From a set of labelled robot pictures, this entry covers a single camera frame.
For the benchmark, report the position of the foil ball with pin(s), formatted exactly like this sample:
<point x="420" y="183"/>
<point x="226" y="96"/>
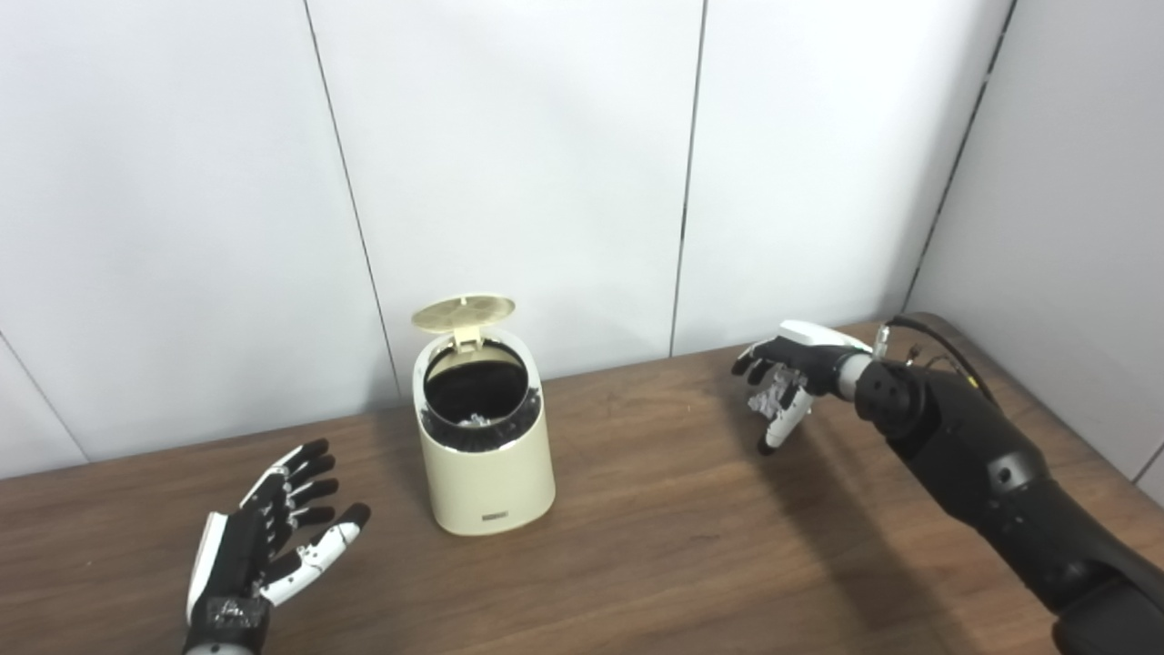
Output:
<point x="771" y="389"/>

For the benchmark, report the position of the cream-colored cylindrical bin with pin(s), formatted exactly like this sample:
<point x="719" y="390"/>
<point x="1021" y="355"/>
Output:
<point x="486" y="482"/>

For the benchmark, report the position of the round cream bin lid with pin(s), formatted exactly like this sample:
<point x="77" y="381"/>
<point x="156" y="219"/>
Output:
<point x="462" y="311"/>

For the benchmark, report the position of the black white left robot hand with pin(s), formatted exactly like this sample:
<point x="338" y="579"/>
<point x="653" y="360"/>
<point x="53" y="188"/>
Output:
<point x="238" y="555"/>

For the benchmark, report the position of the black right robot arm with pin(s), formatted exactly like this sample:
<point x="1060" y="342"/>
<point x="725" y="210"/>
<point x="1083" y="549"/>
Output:
<point x="1000" y="482"/>

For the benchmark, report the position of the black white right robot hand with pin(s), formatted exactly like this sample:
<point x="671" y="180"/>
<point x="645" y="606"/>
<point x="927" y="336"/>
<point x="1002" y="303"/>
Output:
<point x="814" y="359"/>

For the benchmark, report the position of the black bin liner bag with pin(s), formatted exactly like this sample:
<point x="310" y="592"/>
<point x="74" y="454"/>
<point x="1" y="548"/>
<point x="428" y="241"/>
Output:
<point x="473" y="391"/>

